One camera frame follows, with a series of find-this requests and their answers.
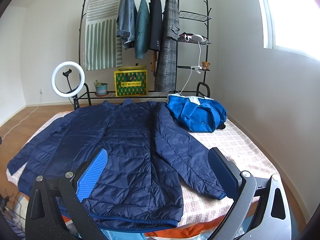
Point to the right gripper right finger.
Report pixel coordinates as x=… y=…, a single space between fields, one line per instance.
x=239 y=186

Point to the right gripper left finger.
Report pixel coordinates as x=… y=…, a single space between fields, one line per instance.
x=77 y=186

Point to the navy quilted puffer jacket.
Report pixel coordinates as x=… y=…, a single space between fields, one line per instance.
x=117 y=154

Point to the black metal clothes rack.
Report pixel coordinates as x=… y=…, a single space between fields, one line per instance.
x=202 y=88

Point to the pink plaid bed cover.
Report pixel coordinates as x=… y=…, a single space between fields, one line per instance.
x=225 y=154

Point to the bright blue folded garment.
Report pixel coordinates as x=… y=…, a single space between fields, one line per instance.
x=197 y=114

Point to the small potted plant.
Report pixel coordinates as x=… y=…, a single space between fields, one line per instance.
x=100 y=88

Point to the yellow green patterned box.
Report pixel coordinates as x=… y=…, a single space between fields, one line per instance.
x=131 y=81

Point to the small brown teddy bear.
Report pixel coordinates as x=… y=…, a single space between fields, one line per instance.
x=205 y=65

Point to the grey plaid long coat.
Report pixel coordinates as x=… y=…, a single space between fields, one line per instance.
x=165 y=80

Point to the green striped hanging cloth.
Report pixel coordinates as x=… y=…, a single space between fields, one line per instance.
x=103 y=50

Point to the orange hanging scarf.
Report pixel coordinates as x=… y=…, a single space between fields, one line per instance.
x=153 y=62

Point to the teal knit sweater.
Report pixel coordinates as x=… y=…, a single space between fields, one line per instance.
x=142 y=30

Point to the window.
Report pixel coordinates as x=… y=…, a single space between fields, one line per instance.
x=291 y=25

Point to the blue denim jacket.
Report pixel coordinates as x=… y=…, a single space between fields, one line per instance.
x=126 y=23

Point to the black blazer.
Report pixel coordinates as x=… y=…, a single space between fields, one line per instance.
x=155 y=7

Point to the white ring light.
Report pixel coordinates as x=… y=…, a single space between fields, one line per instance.
x=73 y=93

